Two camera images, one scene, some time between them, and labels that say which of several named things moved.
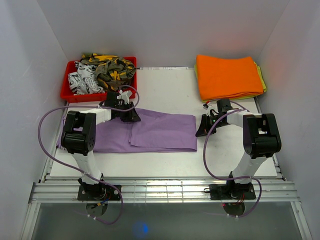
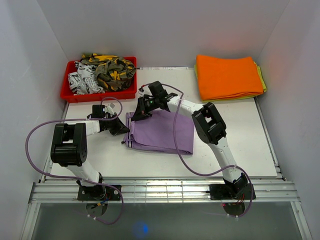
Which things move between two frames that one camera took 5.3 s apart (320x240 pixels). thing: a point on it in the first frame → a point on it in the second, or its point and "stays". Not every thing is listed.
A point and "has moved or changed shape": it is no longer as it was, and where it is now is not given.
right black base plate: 232,191 stays
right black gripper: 204,129 → 140,114
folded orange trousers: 221,77 stays
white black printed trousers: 84,81 stays
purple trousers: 158,131 has moved or changed shape
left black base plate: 98,192 stays
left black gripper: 132,116 → 120,128
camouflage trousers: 112,71 stays
